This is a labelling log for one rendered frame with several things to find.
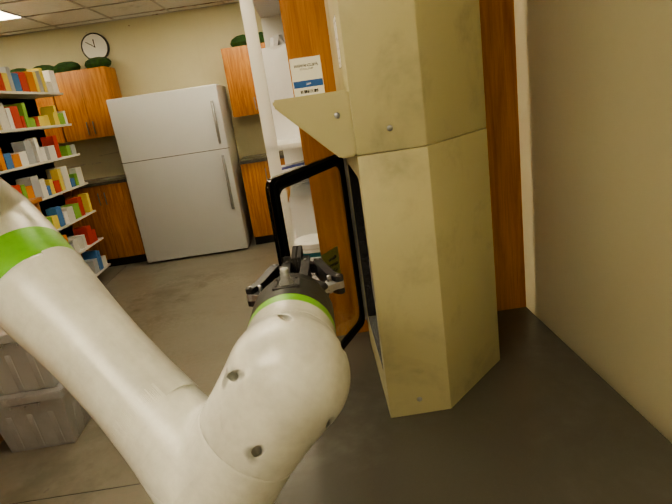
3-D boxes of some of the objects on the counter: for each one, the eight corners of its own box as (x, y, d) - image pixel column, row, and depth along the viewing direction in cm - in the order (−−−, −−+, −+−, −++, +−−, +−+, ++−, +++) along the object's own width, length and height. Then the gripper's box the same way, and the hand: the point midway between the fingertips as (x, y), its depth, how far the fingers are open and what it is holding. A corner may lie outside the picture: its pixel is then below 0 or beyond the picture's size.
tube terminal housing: (473, 323, 125) (447, -31, 103) (528, 397, 94) (508, -88, 72) (369, 339, 124) (322, -13, 103) (391, 419, 93) (329, -62, 71)
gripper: (345, 274, 59) (336, 225, 82) (231, 290, 59) (253, 237, 81) (353, 334, 61) (342, 270, 84) (243, 350, 61) (261, 281, 84)
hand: (298, 260), depth 79 cm, fingers closed
